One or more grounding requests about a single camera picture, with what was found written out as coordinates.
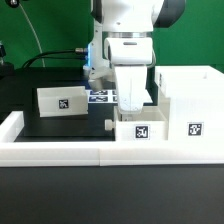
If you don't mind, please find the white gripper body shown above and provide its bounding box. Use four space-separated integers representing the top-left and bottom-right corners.
104 37 153 114

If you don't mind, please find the white drawer cabinet box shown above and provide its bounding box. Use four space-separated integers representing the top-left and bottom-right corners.
155 66 224 141

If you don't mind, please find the white front drawer with tag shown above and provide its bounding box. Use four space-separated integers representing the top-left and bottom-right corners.
105 106 168 141

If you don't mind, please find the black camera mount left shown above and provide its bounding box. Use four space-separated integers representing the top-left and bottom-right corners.
0 41 14 77

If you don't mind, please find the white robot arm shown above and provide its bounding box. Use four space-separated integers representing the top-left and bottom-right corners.
86 0 186 114

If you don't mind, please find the white rear drawer with tag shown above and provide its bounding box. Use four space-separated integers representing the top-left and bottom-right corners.
37 86 88 117

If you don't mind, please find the white drawer with tag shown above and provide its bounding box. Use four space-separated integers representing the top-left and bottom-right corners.
37 86 88 117
105 106 168 141

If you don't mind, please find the white sheet with tags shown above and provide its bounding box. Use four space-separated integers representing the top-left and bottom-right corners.
85 88 154 104

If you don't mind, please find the grey thin cable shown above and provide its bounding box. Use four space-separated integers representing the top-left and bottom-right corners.
18 3 46 68

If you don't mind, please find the black cable bundle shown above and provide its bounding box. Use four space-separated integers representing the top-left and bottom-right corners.
21 47 90 69

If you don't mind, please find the white U-shaped fence frame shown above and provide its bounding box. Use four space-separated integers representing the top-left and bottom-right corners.
0 111 224 167

